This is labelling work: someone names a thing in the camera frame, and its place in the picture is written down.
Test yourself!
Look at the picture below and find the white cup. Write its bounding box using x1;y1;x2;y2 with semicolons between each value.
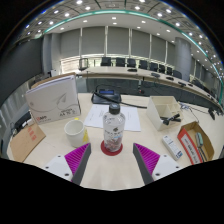
63;119;86;149

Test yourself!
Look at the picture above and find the black flat device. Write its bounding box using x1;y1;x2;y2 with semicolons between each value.
13;110;33;133

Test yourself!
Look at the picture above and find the white printed paper sheet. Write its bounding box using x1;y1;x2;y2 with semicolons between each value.
83;103;142;133

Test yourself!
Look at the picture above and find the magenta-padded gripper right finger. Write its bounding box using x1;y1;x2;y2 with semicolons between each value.
132;142;184;187

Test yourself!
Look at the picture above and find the small white remote control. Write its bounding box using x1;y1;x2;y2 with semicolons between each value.
161;134;184;162

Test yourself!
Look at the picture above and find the clear plastic drink bottle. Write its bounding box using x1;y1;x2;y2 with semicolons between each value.
102;103;127;153

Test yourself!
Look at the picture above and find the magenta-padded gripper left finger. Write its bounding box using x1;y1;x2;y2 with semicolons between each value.
43;142;92;187

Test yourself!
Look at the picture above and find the black marker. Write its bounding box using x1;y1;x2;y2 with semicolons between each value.
159;113;183;126

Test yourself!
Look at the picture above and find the long curved conference desk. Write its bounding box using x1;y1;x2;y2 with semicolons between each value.
78;65;224;113

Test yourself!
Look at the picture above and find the group of ceiling lights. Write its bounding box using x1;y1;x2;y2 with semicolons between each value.
24;0;224;68

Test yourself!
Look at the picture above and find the white paper ream box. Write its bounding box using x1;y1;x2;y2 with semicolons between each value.
25;74;82;126

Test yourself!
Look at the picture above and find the row of black office chairs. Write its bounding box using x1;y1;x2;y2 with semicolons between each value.
99;56;184;80

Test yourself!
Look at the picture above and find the brown paper envelope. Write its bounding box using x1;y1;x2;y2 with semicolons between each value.
9;123;47;163

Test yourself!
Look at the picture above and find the black cable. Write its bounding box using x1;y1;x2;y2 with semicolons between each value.
119;99;148;110

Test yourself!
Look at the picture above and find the white desk organizer box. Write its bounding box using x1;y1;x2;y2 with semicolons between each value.
145;95;184;132

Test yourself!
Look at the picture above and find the flat round red coaster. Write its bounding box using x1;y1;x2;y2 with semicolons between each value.
100;139;124;157

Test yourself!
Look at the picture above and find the black desk telephone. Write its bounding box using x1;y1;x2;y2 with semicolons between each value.
91;88;122;106

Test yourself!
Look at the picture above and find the brown cardboard box red label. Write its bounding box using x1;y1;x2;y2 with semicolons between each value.
176;120;215;166

